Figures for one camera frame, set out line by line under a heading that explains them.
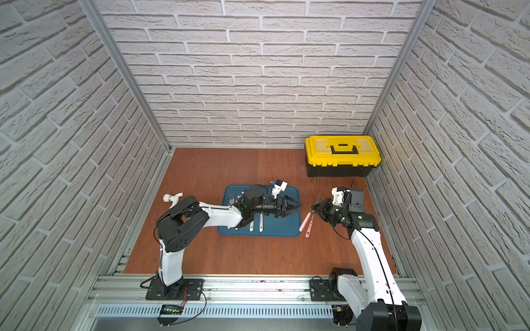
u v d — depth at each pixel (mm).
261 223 894
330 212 679
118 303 742
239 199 743
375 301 397
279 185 809
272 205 745
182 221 547
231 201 974
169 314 724
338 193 741
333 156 947
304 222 750
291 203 758
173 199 966
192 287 743
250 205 720
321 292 738
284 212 725
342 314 691
